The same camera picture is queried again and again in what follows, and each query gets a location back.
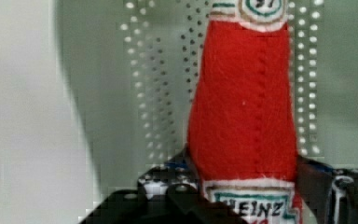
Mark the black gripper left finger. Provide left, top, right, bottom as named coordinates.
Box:
left=79, top=148, right=245, bottom=224

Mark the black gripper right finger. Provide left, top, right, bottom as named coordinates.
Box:
left=296, top=156, right=358, bottom=224

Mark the red felt ketchup bottle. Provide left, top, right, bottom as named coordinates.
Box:
left=187, top=0, right=302, bottom=224

